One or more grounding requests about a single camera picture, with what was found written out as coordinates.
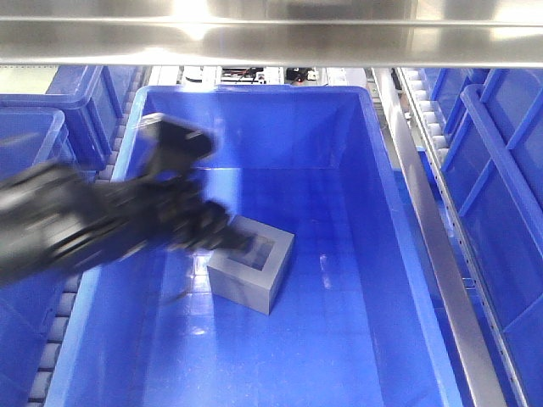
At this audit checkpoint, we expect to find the blue bin neighbour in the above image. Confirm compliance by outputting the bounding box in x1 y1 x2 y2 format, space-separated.
1 65 144 406
442 69 542 406

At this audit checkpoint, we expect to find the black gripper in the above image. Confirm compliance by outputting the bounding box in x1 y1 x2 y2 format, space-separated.
139 173 258 255

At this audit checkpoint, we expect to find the steel roller rail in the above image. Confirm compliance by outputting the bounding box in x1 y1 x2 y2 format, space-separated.
369 68 528 406

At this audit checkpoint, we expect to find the steel shelf beam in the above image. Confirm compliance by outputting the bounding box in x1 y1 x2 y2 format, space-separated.
1 1 542 68

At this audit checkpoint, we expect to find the blue bin right neighbour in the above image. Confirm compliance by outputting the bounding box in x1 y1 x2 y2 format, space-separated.
442 69 542 406

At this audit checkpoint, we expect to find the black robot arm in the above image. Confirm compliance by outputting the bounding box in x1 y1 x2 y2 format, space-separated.
1 162 255 286

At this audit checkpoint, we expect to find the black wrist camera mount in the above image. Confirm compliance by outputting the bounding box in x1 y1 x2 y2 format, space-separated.
137 113 215 180

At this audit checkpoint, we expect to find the blue bin left neighbour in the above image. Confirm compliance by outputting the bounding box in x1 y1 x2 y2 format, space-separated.
1 65 144 406

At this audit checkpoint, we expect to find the large blue target bin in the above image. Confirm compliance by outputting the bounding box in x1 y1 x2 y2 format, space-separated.
45 86 462 406

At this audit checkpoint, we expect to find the gray hollow square base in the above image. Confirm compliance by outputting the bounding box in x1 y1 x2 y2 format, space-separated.
207 215 294 315

